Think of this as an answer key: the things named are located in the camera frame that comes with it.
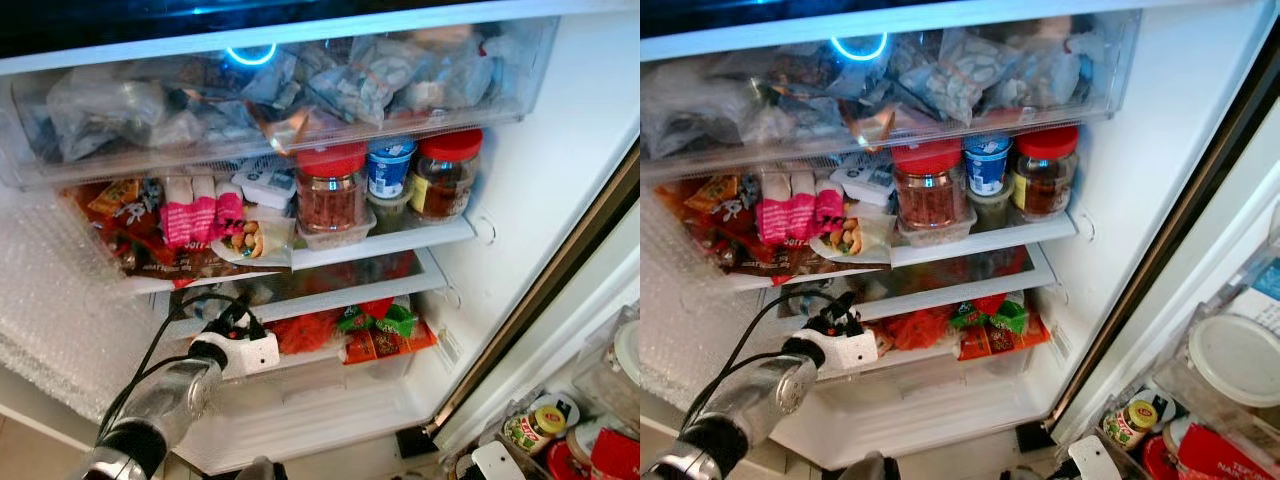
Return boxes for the long glass fridge shelf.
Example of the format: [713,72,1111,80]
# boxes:
[160,250,449,337]
[770,244,1057,323]

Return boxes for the short white fridge shelf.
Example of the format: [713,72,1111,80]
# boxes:
[290,215,477,272]
[890,212,1079,269]

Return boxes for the clear plastic fridge drawer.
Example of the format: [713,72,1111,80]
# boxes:
[640,10,1143,188]
[0,15,561,191]

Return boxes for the red mesh bag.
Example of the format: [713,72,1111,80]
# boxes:
[270,310,347,357]
[880,305,953,352]

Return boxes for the brown and red flat packet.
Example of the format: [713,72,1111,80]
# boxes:
[715,235,891,287]
[118,235,293,288]

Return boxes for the wrapped plate of food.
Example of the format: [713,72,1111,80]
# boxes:
[212,205,297,269]
[808,205,894,267]

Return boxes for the pink and white packet pack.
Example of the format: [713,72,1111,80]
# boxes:
[160,177,247,247]
[757,174,845,246]

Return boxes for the clear plastic food container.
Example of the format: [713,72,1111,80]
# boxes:
[897,205,977,249]
[297,205,378,252]

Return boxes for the white crisper drawer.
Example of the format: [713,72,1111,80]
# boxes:
[170,350,443,473]
[770,345,1053,471]

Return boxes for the white plastic tub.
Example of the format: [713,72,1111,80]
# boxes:
[232,160,298,209]
[830,158,896,207]

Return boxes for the green food packet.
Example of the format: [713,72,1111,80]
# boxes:
[335,300,417,339]
[950,294,1030,337]

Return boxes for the dark packet with white print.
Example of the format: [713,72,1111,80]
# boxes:
[110,180,167,237]
[708,178,766,234]

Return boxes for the silver robot left leg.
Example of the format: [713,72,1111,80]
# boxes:
[838,451,902,480]
[235,455,288,480]

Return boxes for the orange food packet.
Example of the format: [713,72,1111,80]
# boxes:
[955,314,1052,362]
[340,320,439,365]

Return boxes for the red lid jar, reddish contents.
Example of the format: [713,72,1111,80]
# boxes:
[295,143,369,237]
[890,140,967,234]

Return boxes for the orange snack packet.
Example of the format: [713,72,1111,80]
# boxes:
[685,174,740,215]
[88,178,142,217]

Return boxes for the clear bubble wrap sheet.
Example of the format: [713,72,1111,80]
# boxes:
[0,180,173,393]

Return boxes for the small green glass jar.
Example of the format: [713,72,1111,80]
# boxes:
[968,188,1015,233]
[368,190,416,234]

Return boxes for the clear bag with orange contents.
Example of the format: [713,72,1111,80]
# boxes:
[255,103,333,153]
[850,100,926,149]

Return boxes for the black refrigerator foot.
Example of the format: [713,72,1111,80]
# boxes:
[395,425,437,460]

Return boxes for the blue and white cup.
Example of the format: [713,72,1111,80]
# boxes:
[365,137,418,199]
[963,133,1015,197]

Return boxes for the large round white lid container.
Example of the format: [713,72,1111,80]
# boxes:
[611,320,641,387]
[1187,313,1280,409]

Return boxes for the large clear plastic food bag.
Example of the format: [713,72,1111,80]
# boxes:
[45,78,206,163]
[645,65,791,161]

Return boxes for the clear door bin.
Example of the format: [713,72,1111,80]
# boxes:
[568,305,641,433]
[1158,230,1280,443]

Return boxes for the red lid jar, yellow label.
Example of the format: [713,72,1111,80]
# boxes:
[410,128,484,223]
[1012,125,1081,221]

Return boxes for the refrigerator door with bins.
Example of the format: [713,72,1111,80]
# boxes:
[1040,30,1280,480]
[430,150,641,480]

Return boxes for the red printed package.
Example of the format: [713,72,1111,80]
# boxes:
[1175,422,1280,480]
[590,428,641,480]

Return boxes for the clear bag of pale pieces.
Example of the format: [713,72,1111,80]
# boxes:
[300,38,411,126]
[895,30,1011,123]

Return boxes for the jar with yellow green label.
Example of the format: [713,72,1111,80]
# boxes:
[503,404,567,457]
[1102,398,1162,452]

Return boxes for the round red lid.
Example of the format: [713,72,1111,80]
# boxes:
[1143,435,1182,480]
[545,440,593,480]

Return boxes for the white refrigerator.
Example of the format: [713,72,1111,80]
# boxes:
[640,0,1280,473]
[0,0,641,476]

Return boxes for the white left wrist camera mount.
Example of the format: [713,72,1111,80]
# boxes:
[190,328,282,382]
[795,325,882,382]

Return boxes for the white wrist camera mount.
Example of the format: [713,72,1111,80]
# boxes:
[470,440,527,480]
[190,328,282,382]
[795,325,882,382]
[1060,435,1124,480]

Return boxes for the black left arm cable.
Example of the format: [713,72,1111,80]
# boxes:
[712,287,833,406]
[100,290,227,441]

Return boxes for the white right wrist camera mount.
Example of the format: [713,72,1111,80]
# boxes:
[470,440,527,480]
[1060,435,1124,480]

